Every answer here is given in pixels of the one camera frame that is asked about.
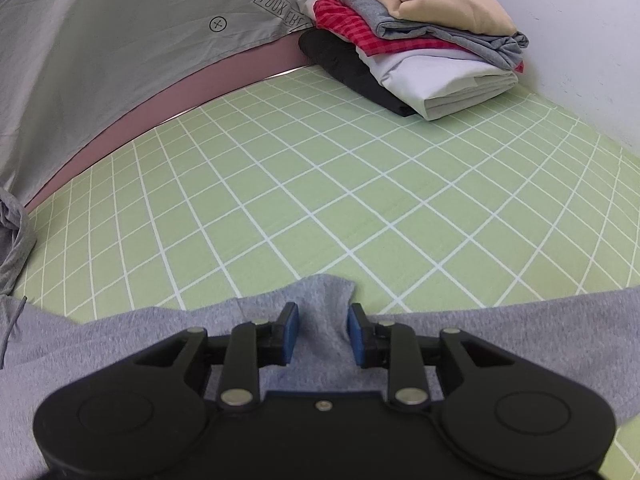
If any grey zip hoodie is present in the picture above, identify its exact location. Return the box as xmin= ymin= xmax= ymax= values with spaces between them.
xmin=1 ymin=193 xmax=639 ymax=479

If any white folded garment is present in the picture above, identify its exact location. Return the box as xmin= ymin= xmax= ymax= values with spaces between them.
xmin=297 ymin=0 xmax=519 ymax=120

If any black folded garment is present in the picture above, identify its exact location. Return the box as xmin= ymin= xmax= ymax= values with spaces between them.
xmin=298 ymin=28 xmax=416 ymax=117

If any grey folded garment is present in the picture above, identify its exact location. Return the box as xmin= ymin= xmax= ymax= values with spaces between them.
xmin=340 ymin=0 xmax=529 ymax=73

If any red striped folded garment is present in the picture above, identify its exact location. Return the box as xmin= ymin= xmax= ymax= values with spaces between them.
xmin=311 ymin=0 xmax=524 ymax=73

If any grey printed backdrop cloth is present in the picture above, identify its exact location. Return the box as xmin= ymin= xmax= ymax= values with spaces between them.
xmin=1 ymin=0 xmax=309 ymax=204

